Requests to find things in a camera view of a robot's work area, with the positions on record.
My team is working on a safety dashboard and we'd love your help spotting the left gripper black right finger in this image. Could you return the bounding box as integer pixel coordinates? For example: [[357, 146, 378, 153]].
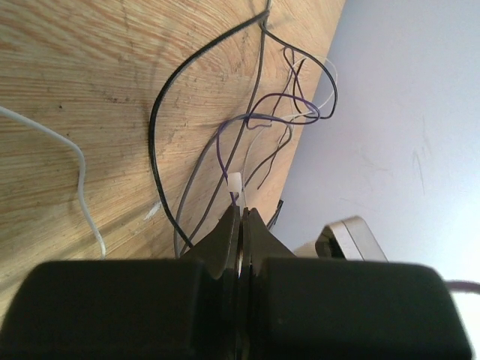
[[242, 209, 473, 359]]

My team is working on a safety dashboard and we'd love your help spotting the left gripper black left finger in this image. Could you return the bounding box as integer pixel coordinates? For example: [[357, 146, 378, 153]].
[[1, 206, 241, 359]]

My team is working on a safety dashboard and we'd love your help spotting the white zip tie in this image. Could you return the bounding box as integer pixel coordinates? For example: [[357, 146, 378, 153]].
[[227, 172, 245, 208]]

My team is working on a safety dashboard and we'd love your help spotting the white thin wire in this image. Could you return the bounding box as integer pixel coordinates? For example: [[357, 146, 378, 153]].
[[0, 55, 338, 260]]

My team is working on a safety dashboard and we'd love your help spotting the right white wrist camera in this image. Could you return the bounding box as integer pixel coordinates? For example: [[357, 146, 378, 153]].
[[294, 216, 388, 262]]

